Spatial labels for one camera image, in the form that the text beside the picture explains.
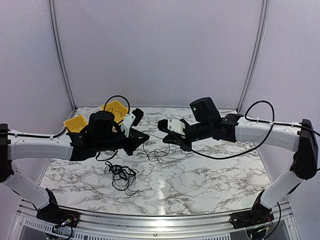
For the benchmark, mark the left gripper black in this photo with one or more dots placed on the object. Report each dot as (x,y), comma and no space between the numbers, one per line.
(134,141)

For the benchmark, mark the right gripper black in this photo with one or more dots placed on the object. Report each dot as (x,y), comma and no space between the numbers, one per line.
(177,139)

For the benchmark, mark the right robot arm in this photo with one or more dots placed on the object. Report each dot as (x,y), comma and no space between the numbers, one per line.
(297,137)

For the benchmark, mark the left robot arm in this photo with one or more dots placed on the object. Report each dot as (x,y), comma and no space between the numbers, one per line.
(102,133)

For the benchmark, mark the yellow bin far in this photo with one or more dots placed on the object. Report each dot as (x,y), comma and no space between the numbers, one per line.
(117,108)

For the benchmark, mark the yellow bin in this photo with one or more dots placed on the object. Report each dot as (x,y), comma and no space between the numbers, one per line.
(117,108)
(75,124)

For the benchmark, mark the white bin middle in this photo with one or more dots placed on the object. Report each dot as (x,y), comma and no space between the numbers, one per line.
(88,113)

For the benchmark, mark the yellow bin near left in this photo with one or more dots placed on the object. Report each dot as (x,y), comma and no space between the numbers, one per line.
(75,124)

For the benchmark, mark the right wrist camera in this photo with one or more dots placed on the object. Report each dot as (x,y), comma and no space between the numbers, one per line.
(172,126)

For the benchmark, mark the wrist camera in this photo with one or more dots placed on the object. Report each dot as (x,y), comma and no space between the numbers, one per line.
(172,126)
(131,119)

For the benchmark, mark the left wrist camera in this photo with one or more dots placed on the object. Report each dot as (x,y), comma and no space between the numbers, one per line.
(131,119)

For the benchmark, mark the aluminium front rail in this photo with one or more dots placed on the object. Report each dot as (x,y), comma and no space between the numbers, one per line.
(108,226)

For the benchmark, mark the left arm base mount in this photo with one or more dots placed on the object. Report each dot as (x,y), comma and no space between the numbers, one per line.
(58,216)

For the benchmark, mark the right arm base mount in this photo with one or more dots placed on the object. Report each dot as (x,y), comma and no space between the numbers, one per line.
(247,218)

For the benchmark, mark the left corner aluminium post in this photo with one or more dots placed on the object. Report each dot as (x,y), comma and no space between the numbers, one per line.
(60,55)

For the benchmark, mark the corner aluminium post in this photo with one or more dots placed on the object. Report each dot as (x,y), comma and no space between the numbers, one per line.
(255,55)
(60,55)

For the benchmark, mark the right corner aluminium post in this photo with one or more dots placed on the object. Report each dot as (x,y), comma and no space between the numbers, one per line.
(255,55)

